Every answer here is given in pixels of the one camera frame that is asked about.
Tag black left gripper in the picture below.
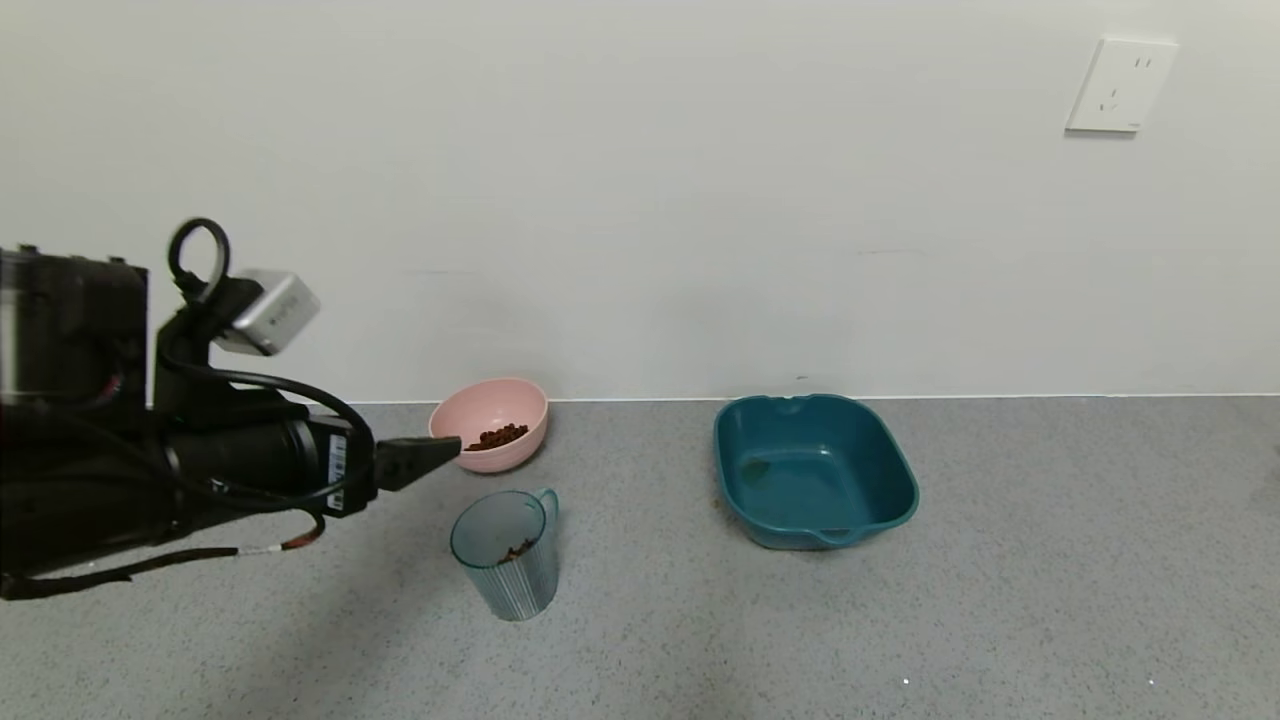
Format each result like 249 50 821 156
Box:
164 414 463 529

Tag brown coffee beans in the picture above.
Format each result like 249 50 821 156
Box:
464 422 538 564

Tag clear blue ribbed cup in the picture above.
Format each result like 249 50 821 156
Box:
449 487 561 623

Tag pink plastic bowl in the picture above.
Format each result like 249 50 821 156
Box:
428 377 550 474

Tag teal plastic basin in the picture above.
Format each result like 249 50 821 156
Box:
713 393 920 551

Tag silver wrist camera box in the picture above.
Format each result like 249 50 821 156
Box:
214 269 322 357

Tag thin black labelled cable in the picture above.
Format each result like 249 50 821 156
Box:
0 512 327 602

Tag black camera cable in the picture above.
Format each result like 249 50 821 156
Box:
160 217 377 501

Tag white wall socket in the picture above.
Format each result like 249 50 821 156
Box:
1066 38 1179 133

